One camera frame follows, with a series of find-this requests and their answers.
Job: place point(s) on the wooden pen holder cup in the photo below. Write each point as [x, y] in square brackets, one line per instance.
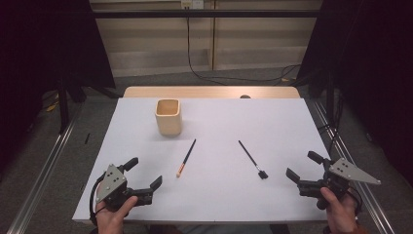
[168, 125]

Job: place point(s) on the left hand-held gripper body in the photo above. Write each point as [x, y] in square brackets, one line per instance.
[112, 185]

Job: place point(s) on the black metal stand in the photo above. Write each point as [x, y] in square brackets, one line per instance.
[330, 97]
[63, 107]

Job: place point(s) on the black brush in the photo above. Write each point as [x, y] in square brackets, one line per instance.
[250, 157]

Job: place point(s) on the person's right hand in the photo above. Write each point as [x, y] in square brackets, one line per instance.
[341, 216]

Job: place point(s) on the black curtain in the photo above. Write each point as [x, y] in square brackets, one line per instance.
[373, 65]
[39, 48]

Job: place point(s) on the yellow floor item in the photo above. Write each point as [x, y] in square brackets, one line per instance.
[52, 106]

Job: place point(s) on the black horizontal bar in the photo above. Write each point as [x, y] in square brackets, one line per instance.
[201, 13]

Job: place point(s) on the white table sheet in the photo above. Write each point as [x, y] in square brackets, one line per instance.
[211, 201]

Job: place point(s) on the black pencil with orange end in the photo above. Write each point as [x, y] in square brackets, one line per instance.
[186, 157]

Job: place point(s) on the white wall socket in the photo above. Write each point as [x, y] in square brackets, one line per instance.
[192, 4]

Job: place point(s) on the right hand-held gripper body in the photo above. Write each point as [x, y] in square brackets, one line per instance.
[341, 172]

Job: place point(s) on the dark round table grommet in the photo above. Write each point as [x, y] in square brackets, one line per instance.
[245, 96]

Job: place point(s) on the person's left hand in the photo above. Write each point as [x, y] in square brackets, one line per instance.
[110, 221]

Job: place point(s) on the aluminium floor rail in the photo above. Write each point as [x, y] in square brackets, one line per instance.
[42, 175]
[379, 214]

